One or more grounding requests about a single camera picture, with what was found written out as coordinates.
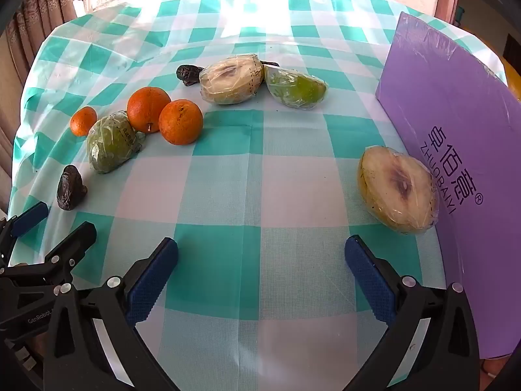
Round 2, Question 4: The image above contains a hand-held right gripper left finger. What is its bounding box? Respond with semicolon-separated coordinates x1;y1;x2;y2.
43;237;180;391

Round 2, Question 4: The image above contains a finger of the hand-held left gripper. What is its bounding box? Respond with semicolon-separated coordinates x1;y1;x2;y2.
0;201;49;262
41;221;97;285

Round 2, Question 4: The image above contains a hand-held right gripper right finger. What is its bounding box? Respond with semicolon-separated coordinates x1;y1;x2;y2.
344;235;487;391

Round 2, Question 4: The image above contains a dark dried fruit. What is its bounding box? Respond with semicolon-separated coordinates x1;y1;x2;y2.
56;165;88;211
176;64;204;87

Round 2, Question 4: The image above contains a wrapped pale cut fruit half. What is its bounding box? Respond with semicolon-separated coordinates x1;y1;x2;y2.
357;146;441;236
199;54;266;106

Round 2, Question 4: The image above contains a wrapped green fruit half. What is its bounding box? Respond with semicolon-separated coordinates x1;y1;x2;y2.
87;110;147;174
264;65;329;110

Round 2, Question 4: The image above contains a small orange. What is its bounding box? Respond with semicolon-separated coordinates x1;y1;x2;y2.
70;106;98;137

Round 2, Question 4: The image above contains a green white checkered tablecloth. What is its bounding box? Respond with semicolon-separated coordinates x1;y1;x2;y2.
6;0;509;391

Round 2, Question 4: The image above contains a purple box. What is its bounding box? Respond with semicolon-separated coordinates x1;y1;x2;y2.
375;11;521;360

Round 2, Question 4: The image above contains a large orange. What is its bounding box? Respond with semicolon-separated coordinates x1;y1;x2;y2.
158;100;204;146
126;87;172;133

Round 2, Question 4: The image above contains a brown curtain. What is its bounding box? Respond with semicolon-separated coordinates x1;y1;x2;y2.
5;0;88;76

